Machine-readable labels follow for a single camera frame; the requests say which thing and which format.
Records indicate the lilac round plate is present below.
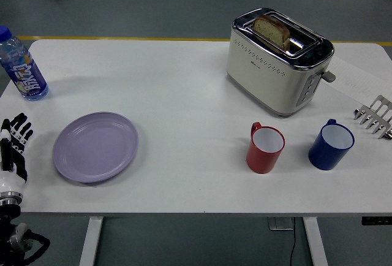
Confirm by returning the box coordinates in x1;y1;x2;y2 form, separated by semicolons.
52;112;140;184

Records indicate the blue labelled drink bottle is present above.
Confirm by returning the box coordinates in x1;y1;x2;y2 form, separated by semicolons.
0;25;50;102

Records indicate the grey floor socket plate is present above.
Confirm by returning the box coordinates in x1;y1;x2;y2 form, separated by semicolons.
268;217;295;231

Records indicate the blue mug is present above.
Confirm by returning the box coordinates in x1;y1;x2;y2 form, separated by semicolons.
307;118;355;172

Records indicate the red mug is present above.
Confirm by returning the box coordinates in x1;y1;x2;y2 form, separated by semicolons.
246;121;286;174

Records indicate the silver metal rack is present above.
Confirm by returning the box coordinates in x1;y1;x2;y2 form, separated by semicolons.
353;94;392;140

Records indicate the cream and chrome toaster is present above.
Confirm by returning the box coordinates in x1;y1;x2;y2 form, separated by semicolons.
225;7;336;118

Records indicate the brown bread slice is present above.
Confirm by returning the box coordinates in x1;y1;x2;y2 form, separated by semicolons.
252;14;291;50

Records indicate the black power cable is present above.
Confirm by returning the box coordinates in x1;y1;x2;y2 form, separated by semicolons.
287;216;297;266

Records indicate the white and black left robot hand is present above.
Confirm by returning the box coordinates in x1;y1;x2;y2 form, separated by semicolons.
0;112;34;194

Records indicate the white paper sheet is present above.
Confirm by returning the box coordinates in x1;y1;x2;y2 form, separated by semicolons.
321;53;392;109

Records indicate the white table leg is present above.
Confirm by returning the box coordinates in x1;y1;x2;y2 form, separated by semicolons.
303;216;329;266
78;216;104;266

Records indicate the black table control panel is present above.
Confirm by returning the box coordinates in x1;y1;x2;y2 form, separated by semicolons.
361;216;392;226

